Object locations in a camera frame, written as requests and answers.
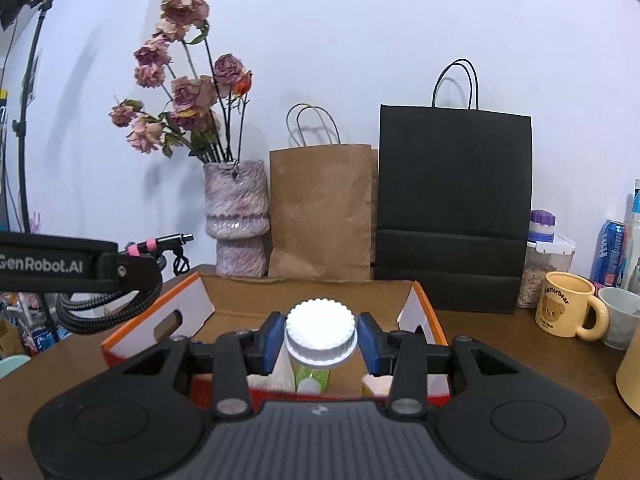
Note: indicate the red cardboard box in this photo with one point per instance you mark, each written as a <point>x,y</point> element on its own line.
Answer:
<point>240,295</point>

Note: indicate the clear food storage container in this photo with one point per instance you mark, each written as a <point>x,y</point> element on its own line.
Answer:
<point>537,270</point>

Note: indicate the pink speckled ceramic vase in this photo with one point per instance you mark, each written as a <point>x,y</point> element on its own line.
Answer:
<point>237,215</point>

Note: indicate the blue drink can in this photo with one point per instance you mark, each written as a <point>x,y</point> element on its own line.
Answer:
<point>607,252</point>

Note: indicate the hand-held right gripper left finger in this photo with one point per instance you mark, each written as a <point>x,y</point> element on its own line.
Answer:
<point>273,345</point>

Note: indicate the yellow bear mug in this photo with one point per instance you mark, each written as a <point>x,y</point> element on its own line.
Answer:
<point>562,305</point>

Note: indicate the small jar purple lid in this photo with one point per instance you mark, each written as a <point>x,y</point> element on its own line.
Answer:
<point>542,225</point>

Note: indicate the black light stand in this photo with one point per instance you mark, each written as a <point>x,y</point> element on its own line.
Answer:
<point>25,110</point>

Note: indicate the black paper bag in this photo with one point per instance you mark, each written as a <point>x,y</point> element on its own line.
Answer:
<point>452,185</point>

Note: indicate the beige rounded container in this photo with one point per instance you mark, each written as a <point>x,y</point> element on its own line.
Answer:
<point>631,385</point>

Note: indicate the dried pink rose bouquet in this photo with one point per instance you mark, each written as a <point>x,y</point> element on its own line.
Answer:
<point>192,95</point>

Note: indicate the clear plastic bottle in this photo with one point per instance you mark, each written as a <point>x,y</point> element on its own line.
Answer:
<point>634,240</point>

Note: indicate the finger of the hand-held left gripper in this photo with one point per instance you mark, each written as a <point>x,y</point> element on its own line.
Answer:
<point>132,275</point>

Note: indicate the blue white package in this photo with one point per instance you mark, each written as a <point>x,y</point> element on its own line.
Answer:
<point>44,340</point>

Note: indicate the metal storage rack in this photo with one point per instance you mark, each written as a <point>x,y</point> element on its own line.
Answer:
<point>25,310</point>

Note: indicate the mint green bucket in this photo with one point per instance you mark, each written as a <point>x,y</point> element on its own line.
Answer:
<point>12,366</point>

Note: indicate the white ceramic cup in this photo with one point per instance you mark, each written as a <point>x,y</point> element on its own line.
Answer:
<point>620,317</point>

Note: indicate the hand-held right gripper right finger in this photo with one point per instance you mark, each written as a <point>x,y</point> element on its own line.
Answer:
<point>367,345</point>

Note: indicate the green bottle white cap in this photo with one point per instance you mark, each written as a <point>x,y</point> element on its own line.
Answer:
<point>320,332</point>

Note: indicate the brown paper bag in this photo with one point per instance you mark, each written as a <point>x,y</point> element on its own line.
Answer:
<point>320,210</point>

